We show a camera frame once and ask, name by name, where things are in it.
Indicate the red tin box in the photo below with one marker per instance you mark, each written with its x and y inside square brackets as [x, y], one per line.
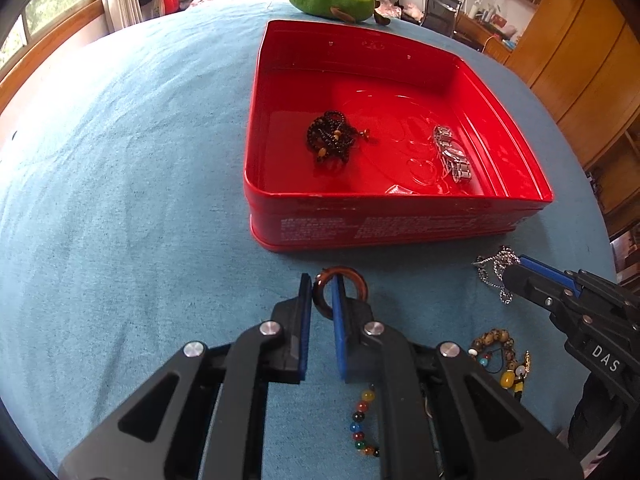
[300, 85]

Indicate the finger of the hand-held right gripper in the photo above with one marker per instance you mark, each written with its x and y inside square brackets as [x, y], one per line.
[550, 272]
[532, 287]

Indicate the wooden open cabinet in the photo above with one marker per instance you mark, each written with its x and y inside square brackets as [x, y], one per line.
[620, 185]

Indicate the wooden wardrobe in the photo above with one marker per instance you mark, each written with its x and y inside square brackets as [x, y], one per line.
[575, 35]

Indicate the wooden framed window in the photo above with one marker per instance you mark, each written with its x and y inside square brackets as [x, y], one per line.
[50, 25]

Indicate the wooden desk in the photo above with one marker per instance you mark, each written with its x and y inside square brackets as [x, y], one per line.
[480, 35]

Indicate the blue blanket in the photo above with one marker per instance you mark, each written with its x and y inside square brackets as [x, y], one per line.
[125, 185]

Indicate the person's right forearm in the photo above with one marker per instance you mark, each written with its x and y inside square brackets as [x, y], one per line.
[595, 410]

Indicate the clear bangle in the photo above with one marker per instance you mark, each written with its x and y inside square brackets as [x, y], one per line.
[415, 174]

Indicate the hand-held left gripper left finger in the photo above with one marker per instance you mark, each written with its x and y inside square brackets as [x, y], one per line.
[301, 330]

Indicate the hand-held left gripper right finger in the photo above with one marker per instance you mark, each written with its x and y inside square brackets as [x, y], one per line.
[341, 330]

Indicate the black office chair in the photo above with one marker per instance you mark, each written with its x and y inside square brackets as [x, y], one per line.
[440, 10]

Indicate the yellow bead charm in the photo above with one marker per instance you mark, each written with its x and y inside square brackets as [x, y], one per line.
[507, 380]

